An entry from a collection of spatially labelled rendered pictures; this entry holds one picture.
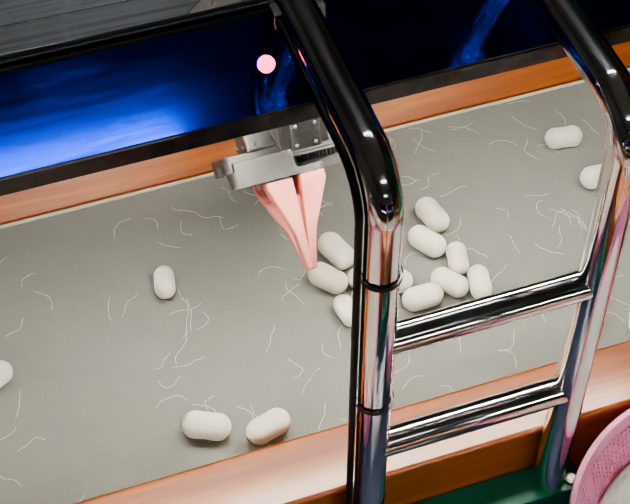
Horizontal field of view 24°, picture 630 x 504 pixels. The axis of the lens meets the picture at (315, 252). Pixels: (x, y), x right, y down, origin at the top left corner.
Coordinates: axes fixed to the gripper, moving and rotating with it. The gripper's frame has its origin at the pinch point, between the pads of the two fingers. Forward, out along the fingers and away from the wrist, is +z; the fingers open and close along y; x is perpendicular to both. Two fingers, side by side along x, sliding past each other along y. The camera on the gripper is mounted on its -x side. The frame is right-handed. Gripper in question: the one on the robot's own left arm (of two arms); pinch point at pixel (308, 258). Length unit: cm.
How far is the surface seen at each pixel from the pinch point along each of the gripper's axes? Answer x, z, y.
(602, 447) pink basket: -9.3, 18.9, 16.2
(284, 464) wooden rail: -5.4, 14.0, -6.7
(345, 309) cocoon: 3.5, 5.0, 2.6
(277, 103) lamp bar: -23.0, -11.0, -4.1
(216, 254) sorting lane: 11.5, -1.7, -5.3
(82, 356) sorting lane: 7.1, 3.3, -18.5
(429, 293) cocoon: 2.8, 5.5, 9.6
